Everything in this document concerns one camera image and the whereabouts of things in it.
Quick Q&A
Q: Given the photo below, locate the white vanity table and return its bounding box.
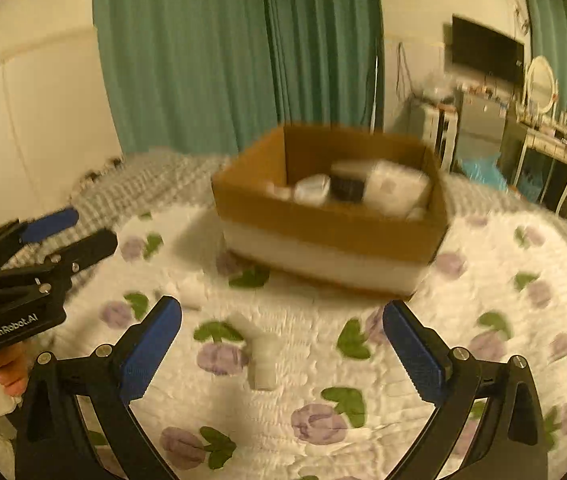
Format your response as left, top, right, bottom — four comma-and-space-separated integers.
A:
501, 119, 567, 222

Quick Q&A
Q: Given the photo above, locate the white floral quilt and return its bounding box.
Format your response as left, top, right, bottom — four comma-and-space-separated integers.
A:
63, 205, 567, 480

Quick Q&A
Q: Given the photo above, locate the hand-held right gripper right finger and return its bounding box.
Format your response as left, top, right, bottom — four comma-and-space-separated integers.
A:
382, 300, 549, 480

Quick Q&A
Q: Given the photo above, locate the clear plastic bag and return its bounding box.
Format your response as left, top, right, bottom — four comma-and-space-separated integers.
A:
421, 72, 457, 102

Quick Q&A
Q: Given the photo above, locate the wide teal curtain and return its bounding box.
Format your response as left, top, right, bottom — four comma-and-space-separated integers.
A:
92, 0, 276, 157

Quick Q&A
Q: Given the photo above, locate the black cloth item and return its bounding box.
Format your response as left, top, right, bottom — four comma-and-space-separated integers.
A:
330, 162, 371, 204

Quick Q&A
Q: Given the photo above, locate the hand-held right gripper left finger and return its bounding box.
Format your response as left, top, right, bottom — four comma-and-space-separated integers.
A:
13, 295, 184, 480

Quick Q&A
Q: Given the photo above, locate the large white sock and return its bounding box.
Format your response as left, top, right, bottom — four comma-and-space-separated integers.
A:
293, 174, 333, 206

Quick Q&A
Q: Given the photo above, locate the black wall television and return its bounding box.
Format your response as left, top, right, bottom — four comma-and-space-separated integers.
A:
451, 15, 525, 86

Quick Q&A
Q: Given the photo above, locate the floral tissue pack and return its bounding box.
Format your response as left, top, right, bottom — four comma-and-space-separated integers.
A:
363, 160, 431, 216

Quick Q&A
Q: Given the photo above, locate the narrow teal curtain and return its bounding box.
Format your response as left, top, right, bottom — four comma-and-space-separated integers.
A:
518, 0, 567, 116

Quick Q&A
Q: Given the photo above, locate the cardboard box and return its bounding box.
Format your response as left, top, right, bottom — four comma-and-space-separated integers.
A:
212, 124, 451, 297

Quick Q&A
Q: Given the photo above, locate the grey checkered bed sheet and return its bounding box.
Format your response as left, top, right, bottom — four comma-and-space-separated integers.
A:
3, 147, 567, 286

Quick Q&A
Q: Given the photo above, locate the row of cosmetics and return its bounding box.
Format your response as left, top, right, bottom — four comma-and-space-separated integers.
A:
516, 105, 567, 142

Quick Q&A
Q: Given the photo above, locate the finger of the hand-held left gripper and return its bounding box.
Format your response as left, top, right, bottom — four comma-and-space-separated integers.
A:
0, 229, 119, 291
0, 207, 80, 262

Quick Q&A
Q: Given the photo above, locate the grey mini fridge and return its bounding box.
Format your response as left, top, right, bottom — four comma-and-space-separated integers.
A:
456, 87, 509, 161

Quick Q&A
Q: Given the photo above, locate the blue plastic bag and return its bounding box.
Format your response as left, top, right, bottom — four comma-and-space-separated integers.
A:
458, 156, 507, 192

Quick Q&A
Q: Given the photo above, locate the oval white vanity mirror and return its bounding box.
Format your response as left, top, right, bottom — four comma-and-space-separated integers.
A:
523, 55, 559, 116

